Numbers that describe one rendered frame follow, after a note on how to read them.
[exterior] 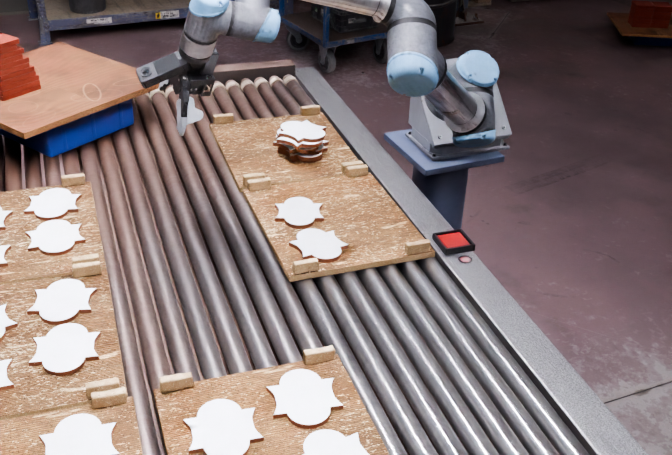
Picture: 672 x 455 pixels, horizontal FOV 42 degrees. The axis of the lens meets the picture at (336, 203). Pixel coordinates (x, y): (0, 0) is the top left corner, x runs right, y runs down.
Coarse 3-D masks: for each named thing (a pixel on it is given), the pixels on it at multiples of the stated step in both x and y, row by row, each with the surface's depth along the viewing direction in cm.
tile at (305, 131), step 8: (288, 128) 235; (296, 128) 235; (304, 128) 235; (312, 128) 235; (320, 128) 235; (280, 136) 233; (288, 136) 232; (296, 136) 231; (304, 136) 231; (312, 136) 231; (320, 136) 231
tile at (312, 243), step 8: (304, 232) 201; (312, 232) 201; (320, 232) 202; (328, 232) 202; (296, 240) 198; (304, 240) 198; (312, 240) 198; (320, 240) 198; (328, 240) 199; (336, 240) 199; (296, 248) 197; (304, 248) 195; (312, 248) 195; (320, 248) 196; (328, 248) 196; (336, 248) 196; (344, 248) 197; (304, 256) 193; (312, 256) 193; (320, 256) 193; (328, 256) 193; (336, 256) 193
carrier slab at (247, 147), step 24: (240, 120) 258; (264, 120) 258; (288, 120) 259; (312, 120) 260; (240, 144) 244; (264, 144) 244; (336, 144) 246; (240, 168) 231; (264, 168) 231; (288, 168) 232; (312, 168) 232; (336, 168) 233
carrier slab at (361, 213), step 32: (256, 192) 220; (288, 192) 220; (320, 192) 221; (352, 192) 221; (384, 192) 222; (320, 224) 207; (352, 224) 207; (384, 224) 208; (288, 256) 194; (352, 256) 195; (384, 256) 196; (416, 256) 197
